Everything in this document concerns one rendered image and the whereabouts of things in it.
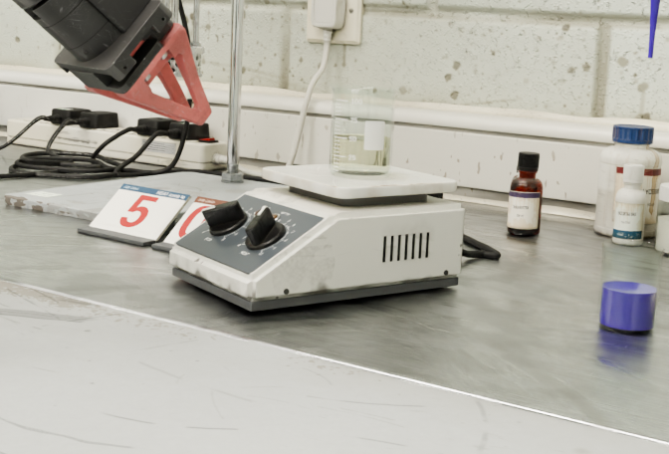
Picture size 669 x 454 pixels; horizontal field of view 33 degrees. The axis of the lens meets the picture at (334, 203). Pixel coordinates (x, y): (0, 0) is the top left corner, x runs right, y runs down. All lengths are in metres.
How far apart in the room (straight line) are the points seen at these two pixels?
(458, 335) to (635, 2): 0.63
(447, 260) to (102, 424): 0.38
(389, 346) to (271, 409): 0.15
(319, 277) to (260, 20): 0.80
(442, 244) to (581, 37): 0.51
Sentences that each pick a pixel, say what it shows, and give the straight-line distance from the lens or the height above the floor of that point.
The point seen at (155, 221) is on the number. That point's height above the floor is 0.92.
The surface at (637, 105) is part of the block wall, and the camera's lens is 1.31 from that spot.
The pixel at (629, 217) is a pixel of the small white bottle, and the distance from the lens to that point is 1.15.
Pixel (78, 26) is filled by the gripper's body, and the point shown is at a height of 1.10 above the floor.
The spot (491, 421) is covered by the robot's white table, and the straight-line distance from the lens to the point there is 0.62.
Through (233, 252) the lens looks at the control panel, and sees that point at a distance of 0.83.
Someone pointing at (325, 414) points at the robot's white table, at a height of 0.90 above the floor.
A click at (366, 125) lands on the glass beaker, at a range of 0.87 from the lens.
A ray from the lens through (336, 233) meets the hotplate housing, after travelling 0.82.
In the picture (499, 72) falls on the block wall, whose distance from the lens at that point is 1.38.
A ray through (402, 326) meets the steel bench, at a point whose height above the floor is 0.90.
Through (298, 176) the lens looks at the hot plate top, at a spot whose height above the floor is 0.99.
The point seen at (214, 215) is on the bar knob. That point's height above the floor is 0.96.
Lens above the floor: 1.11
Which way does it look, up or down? 9 degrees down
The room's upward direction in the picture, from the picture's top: 3 degrees clockwise
